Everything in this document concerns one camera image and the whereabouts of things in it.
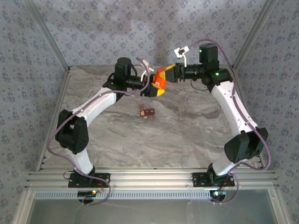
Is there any small circuit board with LED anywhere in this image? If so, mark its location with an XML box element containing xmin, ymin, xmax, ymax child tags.
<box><xmin>78</xmin><ymin>190</ymin><xmax>98</xmax><ymax>197</ymax></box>
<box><xmin>210</xmin><ymin>190</ymin><xmax>227</xmax><ymax>199</ymax></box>

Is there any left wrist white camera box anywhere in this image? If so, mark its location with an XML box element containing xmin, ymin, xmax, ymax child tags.
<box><xmin>140</xmin><ymin>60</ymin><xmax>155</xmax><ymax>82</ymax></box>

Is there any slotted grey cable duct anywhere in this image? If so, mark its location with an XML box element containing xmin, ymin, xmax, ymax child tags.
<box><xmin>34</xmin><ymin>190</ymin><xmax>214</xmax><ymax>200</ymax></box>

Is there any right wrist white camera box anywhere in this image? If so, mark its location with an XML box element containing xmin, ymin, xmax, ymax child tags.
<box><xmin>174</xmin><ymin>46</ymin><xmax>189</xmax><ymax>68</ymax></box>

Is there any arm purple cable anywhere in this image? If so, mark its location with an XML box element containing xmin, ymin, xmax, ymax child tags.
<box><xmin>188</xmin><ymin>38</ymin><xmax>272</xmax><ymax>205</ymax></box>
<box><xmin>46</xmin><ymin>57</ymin><xmax>150</xmax><ymax>206</ymax></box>

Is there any orange pill bottle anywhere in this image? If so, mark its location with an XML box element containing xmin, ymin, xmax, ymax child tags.
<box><xmin>153</xmin><ymin>74</ymin><xmax>167</xmax><ymax>90</ymax></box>

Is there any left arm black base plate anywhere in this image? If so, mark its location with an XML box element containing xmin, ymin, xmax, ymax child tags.
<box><xmin>68</xmin><ymin>173</ymin><xmax>111</xmax><ymax>188</ymax></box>

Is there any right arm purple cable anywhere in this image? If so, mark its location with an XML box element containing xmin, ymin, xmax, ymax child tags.
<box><xmin>188</xmin><ymin>38</ymin><xmax>272</xmax><ymax>205</ymax></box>

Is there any aluminium mounting rail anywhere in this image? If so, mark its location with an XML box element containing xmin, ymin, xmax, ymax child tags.
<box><xmin>24</xmin><ymin>169</ymin><xmax>280</xmax><ymax>189</ymax></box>

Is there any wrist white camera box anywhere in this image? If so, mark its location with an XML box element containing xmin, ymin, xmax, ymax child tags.
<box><xmin>140</xmin><ymin>60</ymin><xmax>155</xmax><ymax>82</ymax></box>
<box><xmin>174</xmin><ymin>46</ymin><xmax>189</xmax><ymax>68</ymax></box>

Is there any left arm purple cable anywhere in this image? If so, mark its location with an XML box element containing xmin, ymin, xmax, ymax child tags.
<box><xmin>46</xmin><ymin>57</ymin><xmax>150</xmax><ymax>206</ymax></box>

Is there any grey metal panel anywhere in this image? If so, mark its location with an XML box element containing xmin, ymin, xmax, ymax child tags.
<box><xmin>27</xmin><ymin>189</ymin><xmax>284</xmax><ymax>224</ymax></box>

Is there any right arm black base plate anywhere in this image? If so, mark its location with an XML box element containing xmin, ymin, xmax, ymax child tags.
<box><xmin>192</xmin><ymin>172</ymin><xmax>235</xmax><ymax>187</ymax></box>

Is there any aluminium table edge rail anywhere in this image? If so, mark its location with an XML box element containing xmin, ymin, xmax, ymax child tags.
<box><xmin>231</xmin><ymin>69</ymin><xmax>267</xmax><ymax>170</ymax></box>
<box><xmin>36</xmin><ymin>69</ymin><xmax>71</xmax><ymax>171</ymax></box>

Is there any aluminium frame post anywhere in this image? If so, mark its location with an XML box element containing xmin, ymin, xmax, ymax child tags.
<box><xmin>22</xmin><ymin>0</ymin><xmax>71</xmax><ymax>72</ymax></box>
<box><xmin>230</xmin><ymin>0</ymin><xmax>279</xmax><ymax>72</ymax></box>

